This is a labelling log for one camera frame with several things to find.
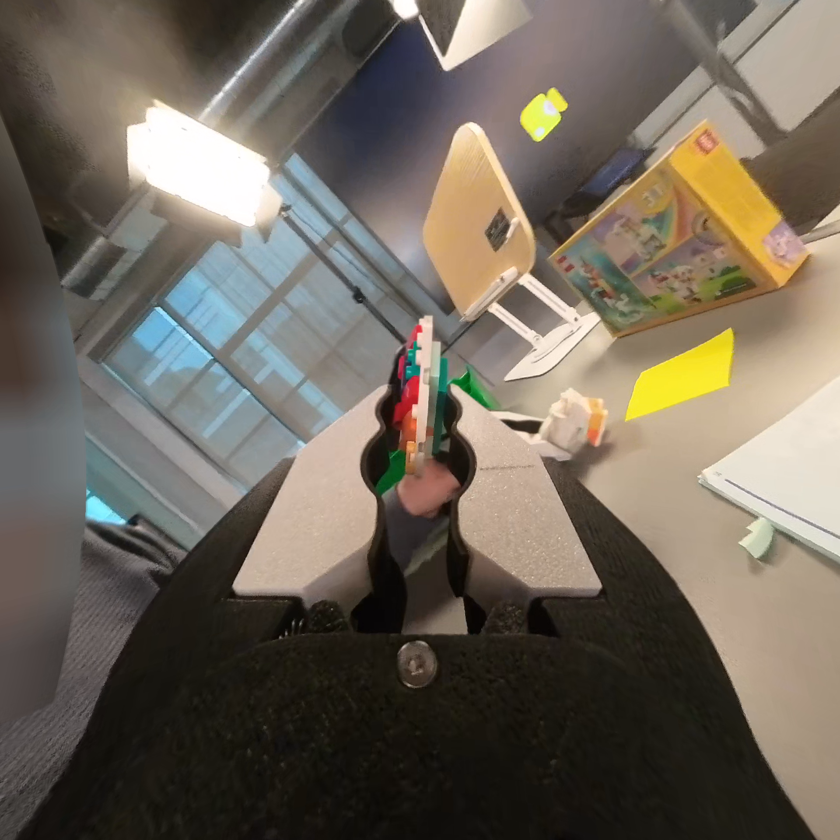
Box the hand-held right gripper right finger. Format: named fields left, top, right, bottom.
left=446, top=387, right=603, bottom=619

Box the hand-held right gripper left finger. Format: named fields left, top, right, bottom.
left=233, top=385, right=409, bottom=616

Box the white lego bird body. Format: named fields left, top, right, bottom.
left=539, top=387, right=609, bottom=462

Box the round colourful lego tail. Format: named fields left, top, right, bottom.
left=392, top=316, right=455, bottom=475

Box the person's left forearm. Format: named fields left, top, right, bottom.
left=384, top=489, right=455, bottom=592

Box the mint green lego piece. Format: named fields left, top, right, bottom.
left=738, top=517, right=777, bottom=560

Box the open lego instruction booklet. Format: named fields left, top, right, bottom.
left=697, top=377, right=840, bottom=565

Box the colourful lego set box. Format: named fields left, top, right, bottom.
left=548, top=118, right=811, bottom=339

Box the green plastic bin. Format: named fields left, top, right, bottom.
left=375, top=366, right=501, bottom=494

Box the person's grey clothing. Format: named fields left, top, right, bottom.
left=0, top=518, right=221, bottom=840

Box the large window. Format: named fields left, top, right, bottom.
left=85, top=154, right=460, bottom=526

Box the yellow paper sheet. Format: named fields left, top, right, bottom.
left=625, top=328, right=735, bottom=422

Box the white stand with wooden board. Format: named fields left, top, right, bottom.
left=422, top=121, right=601, bottom=383

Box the studio light panel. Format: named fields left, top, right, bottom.
left=126, top=98, right=283, bottom=245

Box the black chair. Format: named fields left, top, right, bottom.
left=742, top=125, right=840, bottom=231

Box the white ceiling lamp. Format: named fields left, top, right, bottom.
left=392, top=0, right=534, bottom=72

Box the yellow wall sticker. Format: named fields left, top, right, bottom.
left=520, top=87, right=569, bottom=142

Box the silver ceiling duct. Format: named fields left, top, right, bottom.
left=193, top=0, right=398, bottom=129

